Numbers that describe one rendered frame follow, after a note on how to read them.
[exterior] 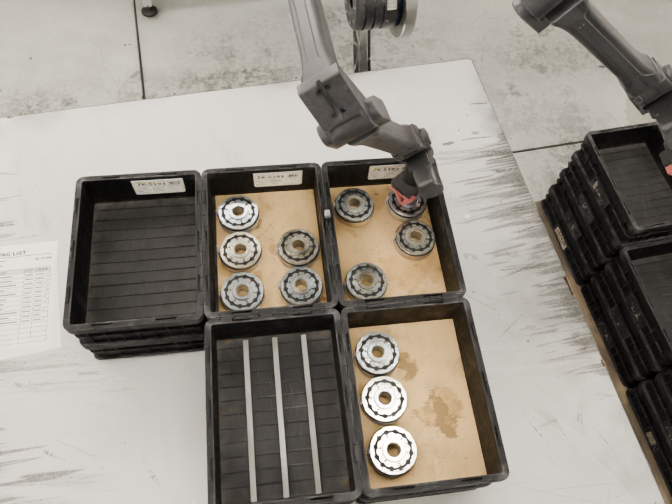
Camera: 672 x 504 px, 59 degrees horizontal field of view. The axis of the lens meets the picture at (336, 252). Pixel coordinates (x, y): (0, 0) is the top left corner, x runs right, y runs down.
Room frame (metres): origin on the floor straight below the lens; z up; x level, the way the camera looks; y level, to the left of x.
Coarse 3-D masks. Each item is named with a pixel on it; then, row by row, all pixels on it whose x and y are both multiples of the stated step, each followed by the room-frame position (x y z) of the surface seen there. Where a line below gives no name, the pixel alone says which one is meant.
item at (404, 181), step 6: (402, 174) 0.86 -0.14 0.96; (408, 174) 0.84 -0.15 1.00; (396, 180) 0.84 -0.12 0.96; (402, 180) 0.84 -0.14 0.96; (408, 180) 0.83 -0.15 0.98; (414, 180) 0.83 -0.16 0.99; (396, 186) 0.83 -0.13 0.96; (402, 186) 0.83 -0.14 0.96; (408, 186) 0.83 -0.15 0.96; (414, 186) 0.83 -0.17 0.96; (408, 192) 0.81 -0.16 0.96; (414, 192) 0.81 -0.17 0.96; (408, 198) 0.80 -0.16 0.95
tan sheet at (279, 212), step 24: (264, 192) 0.84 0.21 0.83; (288, 192) 0.85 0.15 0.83; (312, 192) 0.86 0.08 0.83; (216, 216) 0.75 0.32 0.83; (264, 216) 0.77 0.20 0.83; (288, 216) 0.78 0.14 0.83; (312, 216) 0.79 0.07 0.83; (264, 240) 0.70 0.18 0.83; (264, 264) 0.63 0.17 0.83; (264, 288) 0.56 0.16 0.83
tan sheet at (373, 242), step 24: (336, 192) 0.87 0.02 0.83; (384, 192) 0.89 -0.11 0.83; (384, 216) 0.82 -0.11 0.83; (360, 240) 0.73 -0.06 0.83; (384, 240) 0.74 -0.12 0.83; (384, 264) 0.67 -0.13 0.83; (408, 264) 0.68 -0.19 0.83; (432, 264) 0.69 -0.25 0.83; (408, 288) 0.62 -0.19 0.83; (432, 288) 0.63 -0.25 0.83
